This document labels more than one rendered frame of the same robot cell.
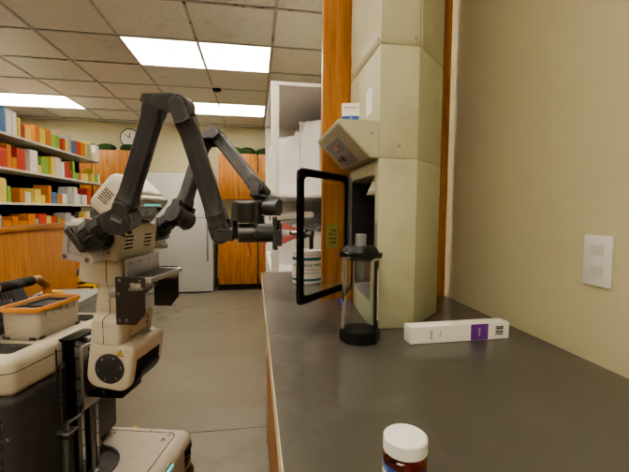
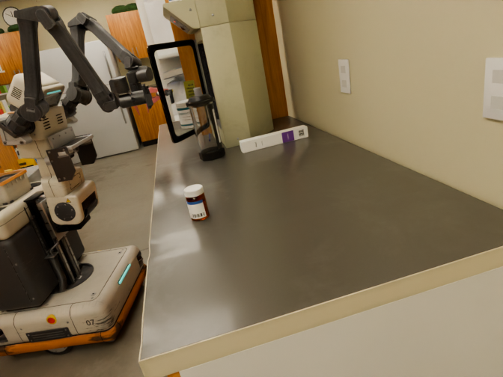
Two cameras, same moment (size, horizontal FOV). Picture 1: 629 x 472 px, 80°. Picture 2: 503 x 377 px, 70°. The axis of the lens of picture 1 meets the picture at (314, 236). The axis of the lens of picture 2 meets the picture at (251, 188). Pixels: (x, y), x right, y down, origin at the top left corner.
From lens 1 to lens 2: 0.50 m
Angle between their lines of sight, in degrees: 18
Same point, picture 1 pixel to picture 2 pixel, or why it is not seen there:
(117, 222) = (32, 111)
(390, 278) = (229, 113)
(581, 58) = not seen: outside the picture
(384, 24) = not seen: outside the picture
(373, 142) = (193, 16)
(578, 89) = not seen: outside the picture
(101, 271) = (34, 148)
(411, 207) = (232, 60)
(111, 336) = (58, 191)
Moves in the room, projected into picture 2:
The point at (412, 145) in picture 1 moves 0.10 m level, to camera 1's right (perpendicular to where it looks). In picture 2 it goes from (223, 12) to (249, 7)
